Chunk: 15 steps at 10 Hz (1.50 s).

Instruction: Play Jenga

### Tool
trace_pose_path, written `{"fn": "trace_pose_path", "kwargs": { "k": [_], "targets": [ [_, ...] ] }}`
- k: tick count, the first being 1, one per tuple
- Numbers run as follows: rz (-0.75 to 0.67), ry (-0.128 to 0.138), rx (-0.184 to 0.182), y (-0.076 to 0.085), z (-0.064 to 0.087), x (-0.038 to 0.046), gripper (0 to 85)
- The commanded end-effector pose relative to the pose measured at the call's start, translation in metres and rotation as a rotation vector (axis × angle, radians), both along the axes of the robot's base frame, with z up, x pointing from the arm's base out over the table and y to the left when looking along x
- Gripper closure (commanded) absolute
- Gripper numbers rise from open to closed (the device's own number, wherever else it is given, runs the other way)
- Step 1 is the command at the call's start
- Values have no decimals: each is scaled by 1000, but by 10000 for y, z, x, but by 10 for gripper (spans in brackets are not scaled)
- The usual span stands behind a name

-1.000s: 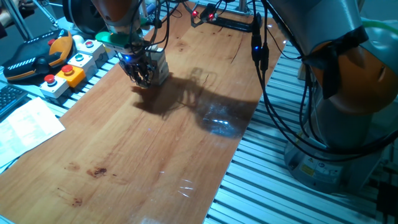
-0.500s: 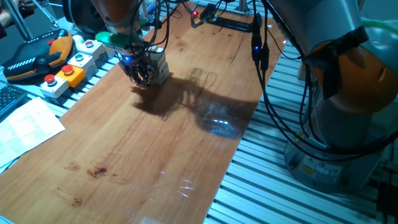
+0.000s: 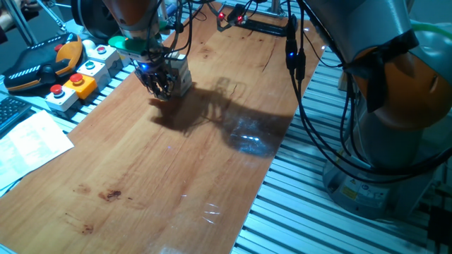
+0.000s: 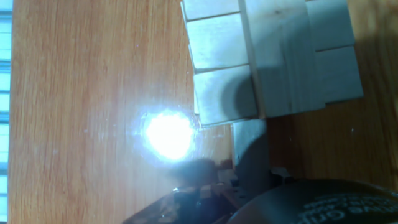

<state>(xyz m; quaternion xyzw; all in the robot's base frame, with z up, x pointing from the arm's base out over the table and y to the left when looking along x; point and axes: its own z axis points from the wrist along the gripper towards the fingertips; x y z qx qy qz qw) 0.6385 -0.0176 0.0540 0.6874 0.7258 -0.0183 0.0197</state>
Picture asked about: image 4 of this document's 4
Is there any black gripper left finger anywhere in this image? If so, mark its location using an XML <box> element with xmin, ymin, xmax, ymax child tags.
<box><xmin>217</xmin><ymin>159</ymin><xmax>241</xmax><ymax>195</ymax></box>

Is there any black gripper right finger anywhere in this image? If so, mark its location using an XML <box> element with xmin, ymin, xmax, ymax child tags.
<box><xmin>269</xmin><ymin>167</ymin><xmax>295</xmax><ymax>187</ymax></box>

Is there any light wooden jenga block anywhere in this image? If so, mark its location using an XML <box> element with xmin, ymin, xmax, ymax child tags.
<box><xmin>193</xmin><ymin>45</ymin><xmax>364</xmax><ymax>126</ymax></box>
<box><xmin>232</xmin><ymin>119</ymin><xmax>271</xmax><ymax>195</ymax></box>
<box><xmin>185</xmin><ymin>8</ymin><xmax>356</xmax><ymax>72</ymax></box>
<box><xmin>182</xmin><ymin>0</ymin><xmax>349</xmax><ymax>21</ymax></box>

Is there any stack of wooden jenga blocks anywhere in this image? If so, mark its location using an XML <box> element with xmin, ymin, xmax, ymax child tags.
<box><xmin>188</xmin><ymin>43</ymin><xmax>259</xmax><ymax>128</ymax></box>

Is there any orange wooden board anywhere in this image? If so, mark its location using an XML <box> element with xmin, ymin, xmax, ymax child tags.
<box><xmin>8</xmin><ymin>0</ymin><xmax>398</xmax><ymax>224</ymax></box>

